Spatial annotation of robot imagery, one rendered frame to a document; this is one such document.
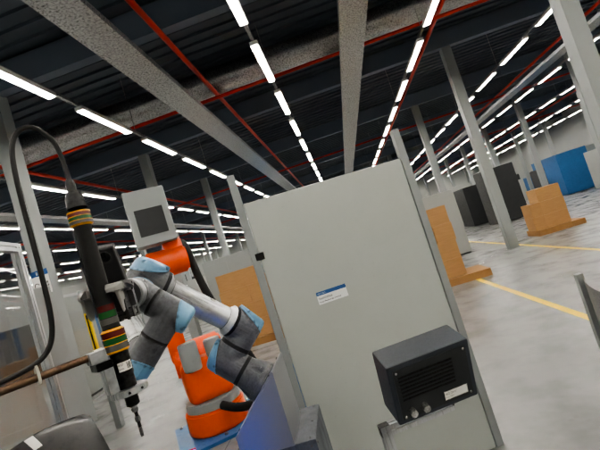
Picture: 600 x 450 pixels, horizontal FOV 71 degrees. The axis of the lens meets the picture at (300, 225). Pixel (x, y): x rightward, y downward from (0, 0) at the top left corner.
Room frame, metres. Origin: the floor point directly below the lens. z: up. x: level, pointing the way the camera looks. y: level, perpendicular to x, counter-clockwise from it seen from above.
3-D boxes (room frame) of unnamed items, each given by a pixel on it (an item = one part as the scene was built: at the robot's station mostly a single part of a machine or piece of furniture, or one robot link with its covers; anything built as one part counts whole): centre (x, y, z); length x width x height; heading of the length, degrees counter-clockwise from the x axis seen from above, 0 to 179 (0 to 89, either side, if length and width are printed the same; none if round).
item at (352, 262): (2.75, -0.24, 1.10); 1.21 x 0.05 x 2.20; 99
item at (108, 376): (0.81, 0.42, 1.50); 0.09 x 0.07 x 0.10; 134
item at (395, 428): (1.27, -0.16, 1.04); 0.24 x 0.03 x 0.03; 99
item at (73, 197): (0.82, 0.41, 1.66); 0.04 x 0.04 x 0.46
